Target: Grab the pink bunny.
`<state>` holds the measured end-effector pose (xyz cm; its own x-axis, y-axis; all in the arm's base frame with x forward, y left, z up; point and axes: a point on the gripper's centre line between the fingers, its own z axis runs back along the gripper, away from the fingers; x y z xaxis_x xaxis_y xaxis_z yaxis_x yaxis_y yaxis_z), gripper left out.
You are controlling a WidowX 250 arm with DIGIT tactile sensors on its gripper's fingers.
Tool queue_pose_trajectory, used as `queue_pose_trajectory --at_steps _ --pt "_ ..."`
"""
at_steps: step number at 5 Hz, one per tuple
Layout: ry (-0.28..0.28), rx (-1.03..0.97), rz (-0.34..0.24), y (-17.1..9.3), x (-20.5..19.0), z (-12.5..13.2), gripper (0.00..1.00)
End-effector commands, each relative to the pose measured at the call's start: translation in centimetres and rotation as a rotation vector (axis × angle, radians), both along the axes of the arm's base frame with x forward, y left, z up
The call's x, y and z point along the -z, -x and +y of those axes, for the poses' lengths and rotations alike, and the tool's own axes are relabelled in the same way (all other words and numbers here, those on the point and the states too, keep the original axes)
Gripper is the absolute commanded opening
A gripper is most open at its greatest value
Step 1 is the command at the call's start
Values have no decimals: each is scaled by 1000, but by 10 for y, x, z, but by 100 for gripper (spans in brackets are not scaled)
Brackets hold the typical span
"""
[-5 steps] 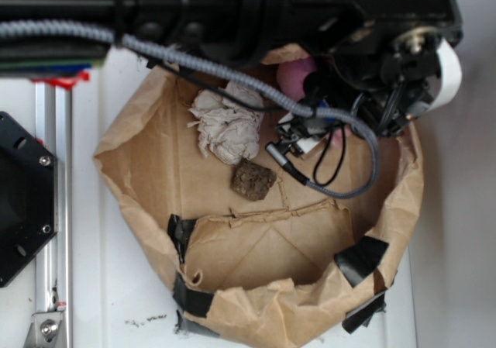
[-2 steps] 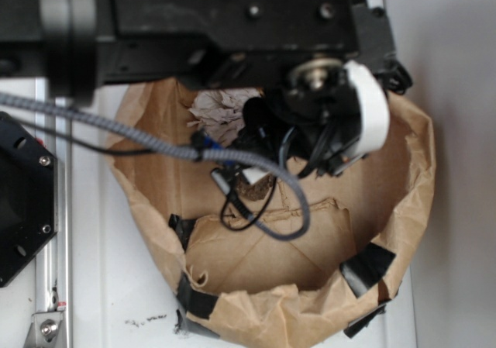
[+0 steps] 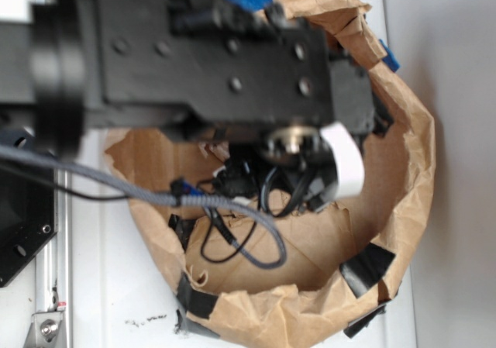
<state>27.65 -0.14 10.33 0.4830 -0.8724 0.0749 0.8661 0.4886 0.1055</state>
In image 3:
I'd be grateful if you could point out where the thin black cable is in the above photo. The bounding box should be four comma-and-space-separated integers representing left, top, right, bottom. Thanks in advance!
61, 169, 307, 264

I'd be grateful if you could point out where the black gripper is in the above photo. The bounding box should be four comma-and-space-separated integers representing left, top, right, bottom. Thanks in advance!
260, 58, 394, 212

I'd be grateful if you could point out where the metal corner bracket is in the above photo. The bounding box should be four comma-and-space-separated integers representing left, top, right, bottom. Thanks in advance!
23, 312, 67, 348

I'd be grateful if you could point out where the brown paper bag bin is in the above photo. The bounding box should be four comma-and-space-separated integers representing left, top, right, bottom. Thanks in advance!
129, 0, 436, 347

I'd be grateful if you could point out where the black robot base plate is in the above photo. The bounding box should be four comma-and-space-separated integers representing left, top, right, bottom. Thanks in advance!
1, 159, 57, 288

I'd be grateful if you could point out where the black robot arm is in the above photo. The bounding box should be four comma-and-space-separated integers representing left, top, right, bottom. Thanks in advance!
1, 0, 391, 211

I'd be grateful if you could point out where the aluminium extrusion rail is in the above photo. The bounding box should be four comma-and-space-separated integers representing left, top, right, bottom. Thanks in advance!
34, 191, 73, 347

